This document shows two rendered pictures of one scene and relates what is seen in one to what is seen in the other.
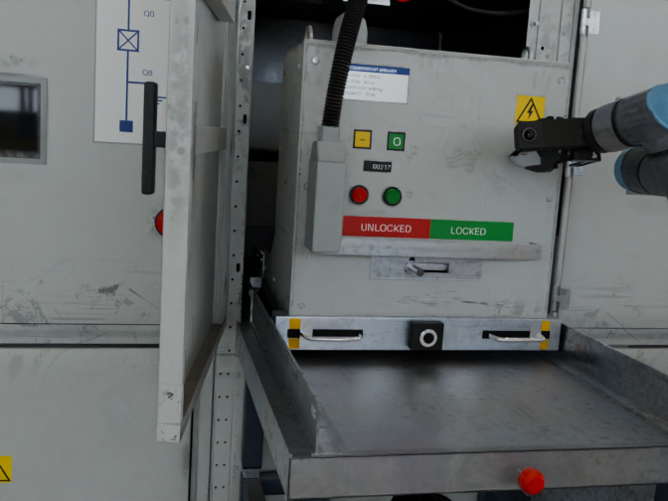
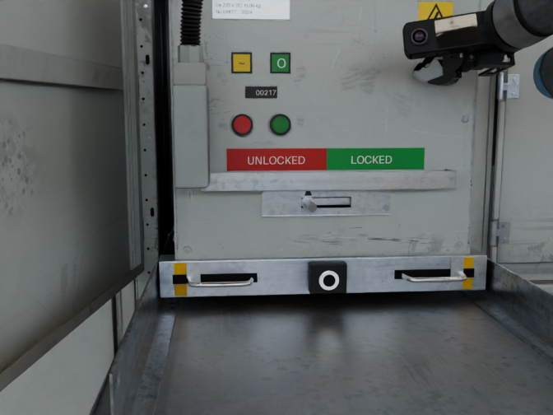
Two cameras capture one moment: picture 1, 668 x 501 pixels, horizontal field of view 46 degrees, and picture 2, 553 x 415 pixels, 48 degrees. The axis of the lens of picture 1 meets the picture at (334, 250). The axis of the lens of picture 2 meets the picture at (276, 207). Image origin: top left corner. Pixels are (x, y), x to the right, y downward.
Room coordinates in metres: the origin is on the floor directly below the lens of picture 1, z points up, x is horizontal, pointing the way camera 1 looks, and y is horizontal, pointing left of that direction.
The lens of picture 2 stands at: (0.38, -0.23, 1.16)
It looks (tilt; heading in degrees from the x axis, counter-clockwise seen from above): 9 degrees down; 8
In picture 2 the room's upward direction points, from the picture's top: straight up
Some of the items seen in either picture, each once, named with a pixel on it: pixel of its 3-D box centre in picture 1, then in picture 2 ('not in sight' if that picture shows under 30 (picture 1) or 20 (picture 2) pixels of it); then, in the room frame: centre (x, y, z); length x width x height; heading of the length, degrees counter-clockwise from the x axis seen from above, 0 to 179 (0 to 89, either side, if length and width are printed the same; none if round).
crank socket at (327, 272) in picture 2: (425, 335); (327, 277); (1.35, -0.17, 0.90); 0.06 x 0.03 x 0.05; 103
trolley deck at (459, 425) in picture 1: (433, 386); (333, 333); (1.31, -0.19, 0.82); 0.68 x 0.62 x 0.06; 13
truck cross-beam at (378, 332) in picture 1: (418, 330); (323, 272); (1.39, -0.17, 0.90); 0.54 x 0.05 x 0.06; 103
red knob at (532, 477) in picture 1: (528, 477); not in sight; (0.95, -0.27, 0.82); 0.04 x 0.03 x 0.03; 13
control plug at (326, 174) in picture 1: (324, 196); (192, 125); (1.26, 0.02, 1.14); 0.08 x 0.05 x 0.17; 13
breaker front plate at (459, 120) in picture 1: (433, 193); (327, 118); (1.38, -0.17, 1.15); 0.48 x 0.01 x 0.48; 103
